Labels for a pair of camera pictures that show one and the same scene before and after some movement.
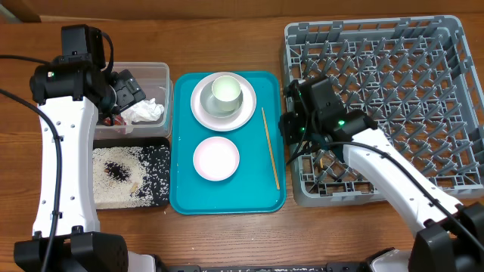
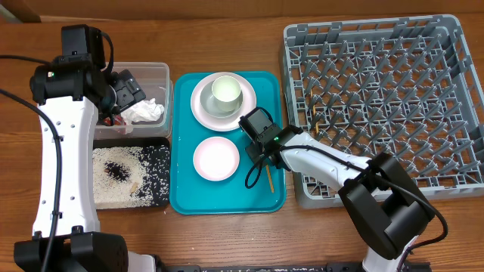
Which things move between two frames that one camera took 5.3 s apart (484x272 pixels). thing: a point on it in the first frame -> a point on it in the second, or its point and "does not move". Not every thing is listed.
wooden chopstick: (271, 152) -> (271, 187)
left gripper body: (128, 92) does not move
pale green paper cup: (226, 93) does not move
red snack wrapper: (118, 120) does not move
